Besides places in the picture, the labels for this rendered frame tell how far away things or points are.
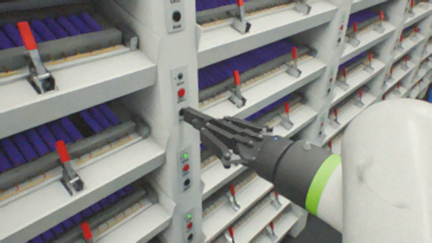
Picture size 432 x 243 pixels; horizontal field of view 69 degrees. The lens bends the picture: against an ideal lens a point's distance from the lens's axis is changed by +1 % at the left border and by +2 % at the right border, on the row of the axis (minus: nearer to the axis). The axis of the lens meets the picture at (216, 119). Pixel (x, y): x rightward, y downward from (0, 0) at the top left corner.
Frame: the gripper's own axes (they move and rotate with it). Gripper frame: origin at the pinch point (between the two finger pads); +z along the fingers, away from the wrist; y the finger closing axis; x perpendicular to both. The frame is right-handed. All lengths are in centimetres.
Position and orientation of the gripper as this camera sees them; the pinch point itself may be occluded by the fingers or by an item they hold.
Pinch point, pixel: (198, 119)
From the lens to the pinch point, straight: 60.9
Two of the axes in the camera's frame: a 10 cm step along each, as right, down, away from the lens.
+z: -7.2, -3.5, 6.0
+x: 0.0, -8.6, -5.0
